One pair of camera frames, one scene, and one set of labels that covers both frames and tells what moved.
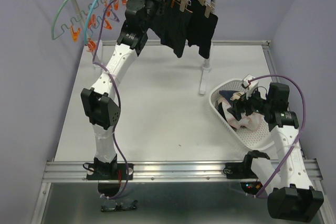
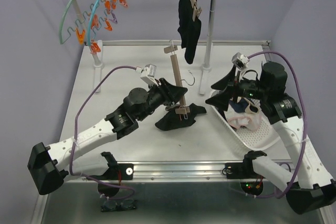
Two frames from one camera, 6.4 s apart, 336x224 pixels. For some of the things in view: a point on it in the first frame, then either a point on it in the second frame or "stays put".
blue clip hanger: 91,44 -> 105,8
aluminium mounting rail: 69,172 stays put
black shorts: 172,25 -> 170,120
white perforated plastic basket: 261,139 stays put
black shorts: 202,24 -> 189,31
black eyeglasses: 111,205 stays put
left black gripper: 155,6 -> 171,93
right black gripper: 237,105 -> 220,100
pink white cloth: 249,121 stays put
